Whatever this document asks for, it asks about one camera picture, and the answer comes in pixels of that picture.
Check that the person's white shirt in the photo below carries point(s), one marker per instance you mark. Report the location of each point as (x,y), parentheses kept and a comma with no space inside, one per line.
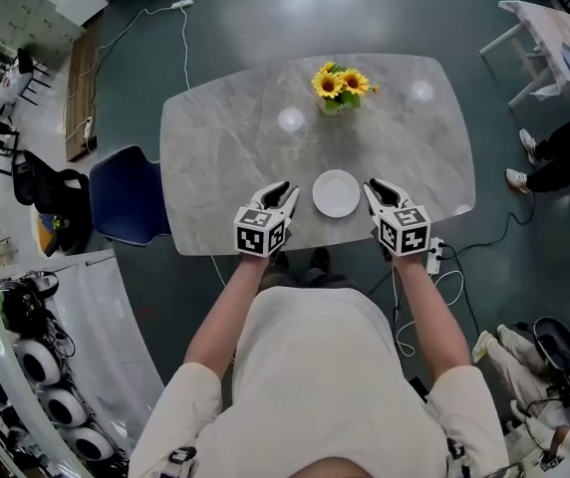
(315,376)

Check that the white side table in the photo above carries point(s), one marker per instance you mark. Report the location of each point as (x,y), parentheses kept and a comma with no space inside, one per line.
(549,28)

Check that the small white power strip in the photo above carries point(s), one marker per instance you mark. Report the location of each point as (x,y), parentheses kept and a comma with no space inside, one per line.
(183,4)

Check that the black headset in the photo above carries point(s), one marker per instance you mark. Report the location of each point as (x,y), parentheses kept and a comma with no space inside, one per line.
(20,307)

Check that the person's dark trousers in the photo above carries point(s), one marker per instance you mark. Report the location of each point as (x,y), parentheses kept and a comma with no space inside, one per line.
(325,281)

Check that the person's right forearm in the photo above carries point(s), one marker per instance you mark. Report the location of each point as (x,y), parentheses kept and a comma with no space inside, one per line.
(429,311)

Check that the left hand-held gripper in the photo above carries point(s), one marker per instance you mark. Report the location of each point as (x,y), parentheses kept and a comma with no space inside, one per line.
(257,232)

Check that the white curved workbench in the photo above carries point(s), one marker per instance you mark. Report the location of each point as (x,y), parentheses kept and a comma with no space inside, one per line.
(110,316)

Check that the blue padded chair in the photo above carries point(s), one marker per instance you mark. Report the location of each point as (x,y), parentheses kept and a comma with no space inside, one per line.
(125,197)

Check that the person's dark right shoe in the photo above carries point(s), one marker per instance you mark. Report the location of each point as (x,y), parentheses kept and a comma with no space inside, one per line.
(320,259)

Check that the wooden plank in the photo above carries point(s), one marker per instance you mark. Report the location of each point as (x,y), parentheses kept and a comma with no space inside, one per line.
(82,82)

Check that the white round plate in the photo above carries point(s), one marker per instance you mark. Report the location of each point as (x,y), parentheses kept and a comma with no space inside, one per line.
(336,193)

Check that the sunflowers in white pot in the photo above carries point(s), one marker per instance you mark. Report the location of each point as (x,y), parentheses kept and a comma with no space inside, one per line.
(337,87)

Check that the person's left forearm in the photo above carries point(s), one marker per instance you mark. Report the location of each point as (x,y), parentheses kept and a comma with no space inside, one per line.
(225,311)

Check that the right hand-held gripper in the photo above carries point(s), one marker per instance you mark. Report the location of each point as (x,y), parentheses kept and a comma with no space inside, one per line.
(407,232)

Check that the white round device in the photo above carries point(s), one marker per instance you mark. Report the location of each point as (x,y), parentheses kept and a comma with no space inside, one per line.
(38,362)
(66,408)
(88,444)

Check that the black office chair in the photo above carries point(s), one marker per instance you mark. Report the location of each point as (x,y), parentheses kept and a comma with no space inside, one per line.
(51,187)

